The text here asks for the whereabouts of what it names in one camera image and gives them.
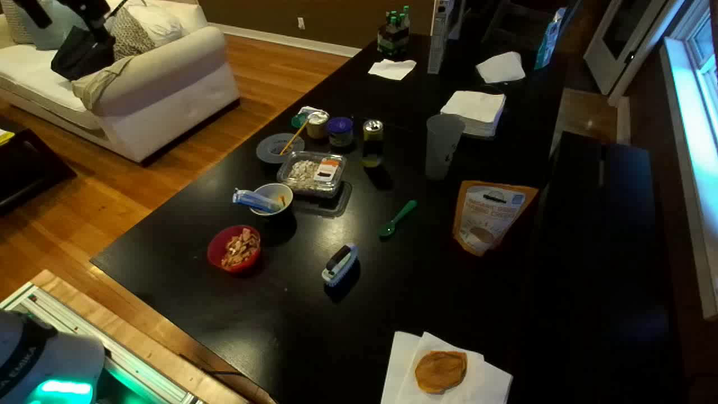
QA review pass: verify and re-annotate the yellow can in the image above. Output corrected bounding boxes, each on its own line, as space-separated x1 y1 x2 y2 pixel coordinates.
361 119 384 168

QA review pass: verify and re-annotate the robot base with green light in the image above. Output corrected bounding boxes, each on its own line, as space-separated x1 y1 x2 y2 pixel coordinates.
0 313 105 404

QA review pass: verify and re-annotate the green plastic spoon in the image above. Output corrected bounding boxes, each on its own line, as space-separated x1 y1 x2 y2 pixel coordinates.
379 200 418 240

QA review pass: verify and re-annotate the plastic food tray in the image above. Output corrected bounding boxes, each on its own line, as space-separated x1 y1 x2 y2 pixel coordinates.
275 151 345 198

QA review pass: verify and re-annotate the small stapler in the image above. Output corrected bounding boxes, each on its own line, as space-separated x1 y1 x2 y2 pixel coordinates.
320 244 358 287

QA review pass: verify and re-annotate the purple lid jar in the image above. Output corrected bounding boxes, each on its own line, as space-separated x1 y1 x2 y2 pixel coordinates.
326 117 355 149

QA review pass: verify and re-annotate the tan lid jar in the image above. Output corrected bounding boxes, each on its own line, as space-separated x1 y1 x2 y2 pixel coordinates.
308 111 330 140

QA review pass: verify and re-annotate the wooden stick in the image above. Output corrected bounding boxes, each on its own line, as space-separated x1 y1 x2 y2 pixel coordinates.
280 119 308 155

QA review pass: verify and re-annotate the grey plastic cup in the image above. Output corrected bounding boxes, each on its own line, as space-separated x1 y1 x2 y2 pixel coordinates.
424 114 464 180

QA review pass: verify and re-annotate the orange snack pouch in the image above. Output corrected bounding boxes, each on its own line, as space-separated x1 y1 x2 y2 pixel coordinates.
450 180 538 256

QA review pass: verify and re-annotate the red bowl with snacks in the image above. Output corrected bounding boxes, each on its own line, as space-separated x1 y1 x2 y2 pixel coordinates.
207 224 263 273

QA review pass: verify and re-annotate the white paper napkin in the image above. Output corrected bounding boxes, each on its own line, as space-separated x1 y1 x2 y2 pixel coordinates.
369 58 415 80

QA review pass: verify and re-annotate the green bottle pack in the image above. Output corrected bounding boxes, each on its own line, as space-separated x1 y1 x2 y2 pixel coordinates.
376 5 411 56

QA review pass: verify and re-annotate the cookie on napkin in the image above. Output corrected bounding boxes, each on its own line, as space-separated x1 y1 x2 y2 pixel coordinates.
415 351 466 394

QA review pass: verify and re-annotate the folded white napkin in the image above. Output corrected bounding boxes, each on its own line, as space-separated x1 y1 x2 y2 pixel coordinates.
476 51 526 84

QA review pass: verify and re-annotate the napkin under cookie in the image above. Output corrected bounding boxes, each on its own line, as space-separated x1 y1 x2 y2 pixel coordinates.
381 332 511 404

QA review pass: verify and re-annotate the white sofa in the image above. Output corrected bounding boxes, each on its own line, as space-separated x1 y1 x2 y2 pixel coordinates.
0 0 241 161

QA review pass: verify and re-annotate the black bench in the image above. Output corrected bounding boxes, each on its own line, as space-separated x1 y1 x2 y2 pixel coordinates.
511 134 682 404

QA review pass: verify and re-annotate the black bag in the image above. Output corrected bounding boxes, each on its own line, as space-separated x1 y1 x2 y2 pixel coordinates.
52 27 114 80

